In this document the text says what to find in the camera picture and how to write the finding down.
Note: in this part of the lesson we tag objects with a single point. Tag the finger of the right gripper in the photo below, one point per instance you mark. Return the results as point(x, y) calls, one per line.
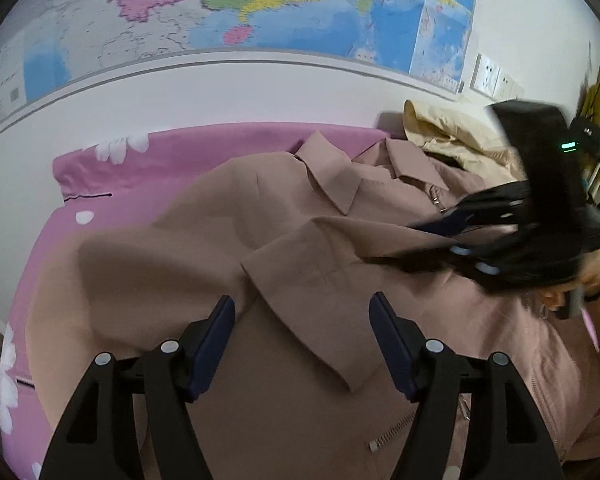
point(503, 205)
point(453, 255)

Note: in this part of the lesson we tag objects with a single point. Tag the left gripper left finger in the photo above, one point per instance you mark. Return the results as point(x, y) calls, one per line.
point(96, 437)

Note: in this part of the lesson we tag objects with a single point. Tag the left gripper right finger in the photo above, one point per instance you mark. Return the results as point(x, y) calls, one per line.
point(485, 402)

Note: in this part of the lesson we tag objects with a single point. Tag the dusty pink jacket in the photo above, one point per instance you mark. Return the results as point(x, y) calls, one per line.
point(305, 284)

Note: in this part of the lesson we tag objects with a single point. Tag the person's right hand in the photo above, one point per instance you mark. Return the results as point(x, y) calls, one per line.
point(588, 280)

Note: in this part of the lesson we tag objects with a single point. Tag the cream yellow jacket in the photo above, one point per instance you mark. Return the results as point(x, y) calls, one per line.
point(473, 145)

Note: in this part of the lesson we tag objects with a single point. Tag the black handbag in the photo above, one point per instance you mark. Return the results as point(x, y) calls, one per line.
point(587, 135)

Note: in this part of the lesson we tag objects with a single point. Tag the pink floral bed sheet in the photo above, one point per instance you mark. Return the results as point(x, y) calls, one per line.
point(130, 194)

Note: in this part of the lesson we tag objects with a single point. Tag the white wall socket middle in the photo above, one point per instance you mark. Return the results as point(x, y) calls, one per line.
point(505, 88)

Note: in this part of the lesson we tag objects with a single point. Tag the white wall socket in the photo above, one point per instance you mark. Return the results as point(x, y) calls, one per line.
point(485, 77)
point(505, 88)

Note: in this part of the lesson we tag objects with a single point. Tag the white wall socket left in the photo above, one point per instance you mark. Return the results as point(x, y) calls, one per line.
point(485, 77)

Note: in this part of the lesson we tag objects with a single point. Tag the colourful wall map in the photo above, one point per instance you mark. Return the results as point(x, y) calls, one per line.
point(47, 44)

